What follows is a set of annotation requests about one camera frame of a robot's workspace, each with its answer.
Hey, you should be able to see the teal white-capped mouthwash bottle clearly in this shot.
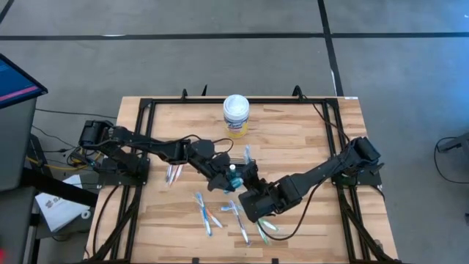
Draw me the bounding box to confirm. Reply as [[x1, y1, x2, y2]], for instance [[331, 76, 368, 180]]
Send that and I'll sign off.
[[225, 164, 245, 194]]

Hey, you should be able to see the Lysol disinfecting wipes canister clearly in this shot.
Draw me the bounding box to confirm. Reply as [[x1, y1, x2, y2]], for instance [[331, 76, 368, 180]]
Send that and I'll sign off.
[[222, 94, 251, 139]]

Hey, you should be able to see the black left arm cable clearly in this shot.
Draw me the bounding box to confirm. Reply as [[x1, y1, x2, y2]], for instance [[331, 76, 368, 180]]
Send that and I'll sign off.
[[175, 133, 235, 155]]

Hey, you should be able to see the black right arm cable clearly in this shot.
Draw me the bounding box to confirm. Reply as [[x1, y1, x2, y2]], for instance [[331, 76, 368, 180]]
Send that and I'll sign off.
[[256, 94, 349, 242]]

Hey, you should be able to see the blue-screen monitor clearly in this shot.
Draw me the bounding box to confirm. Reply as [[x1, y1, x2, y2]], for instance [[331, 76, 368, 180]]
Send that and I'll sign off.
[[0, 53, 48, 110]]

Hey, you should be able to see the black stand beam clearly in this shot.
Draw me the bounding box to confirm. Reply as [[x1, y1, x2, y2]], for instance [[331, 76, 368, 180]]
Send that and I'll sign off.
[[21, 166, 99, 208]]

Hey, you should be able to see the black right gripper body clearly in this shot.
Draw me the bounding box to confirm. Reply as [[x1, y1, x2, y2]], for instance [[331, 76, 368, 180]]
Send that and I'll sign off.
[[237, 175, 304, 224]]

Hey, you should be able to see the grey stand leg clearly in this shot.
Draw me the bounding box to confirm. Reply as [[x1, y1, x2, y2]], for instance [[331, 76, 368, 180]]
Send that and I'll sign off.
[[437, 131, 469, 153]]

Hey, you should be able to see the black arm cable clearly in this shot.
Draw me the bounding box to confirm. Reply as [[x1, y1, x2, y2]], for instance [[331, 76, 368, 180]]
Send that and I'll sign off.
[[256, 94, 349, 242], [175, 133, 235, 155]]

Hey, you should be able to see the grey equipment cabinet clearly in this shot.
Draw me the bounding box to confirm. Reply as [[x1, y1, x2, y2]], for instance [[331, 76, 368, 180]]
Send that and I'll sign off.
[[0, 97, 37, 192]]

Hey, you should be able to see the yellow cable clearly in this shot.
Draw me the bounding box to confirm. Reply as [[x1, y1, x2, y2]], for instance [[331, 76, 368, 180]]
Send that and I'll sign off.
[[27, 148, 100, 172]]

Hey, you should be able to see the black wire basket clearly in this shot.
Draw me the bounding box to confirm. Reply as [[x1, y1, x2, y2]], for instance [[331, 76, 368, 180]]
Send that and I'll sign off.
[[229, 157, 257, 184]]

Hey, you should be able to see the thin black floor cable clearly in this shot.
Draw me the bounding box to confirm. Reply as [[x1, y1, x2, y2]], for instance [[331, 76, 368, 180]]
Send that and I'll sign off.
[[34, 108, 118, 120]]

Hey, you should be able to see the looped black floor cable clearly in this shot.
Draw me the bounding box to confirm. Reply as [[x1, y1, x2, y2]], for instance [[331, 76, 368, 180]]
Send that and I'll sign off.
[[434, 136, 469, 184]]

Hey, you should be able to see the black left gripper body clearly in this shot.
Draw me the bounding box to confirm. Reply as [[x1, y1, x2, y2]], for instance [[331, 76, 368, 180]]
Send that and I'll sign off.
[[204, 152, 233, 194]]

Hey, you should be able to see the white printed carton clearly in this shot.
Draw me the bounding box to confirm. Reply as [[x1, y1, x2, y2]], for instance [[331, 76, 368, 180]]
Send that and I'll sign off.
[[35, 174, 92, 232]]

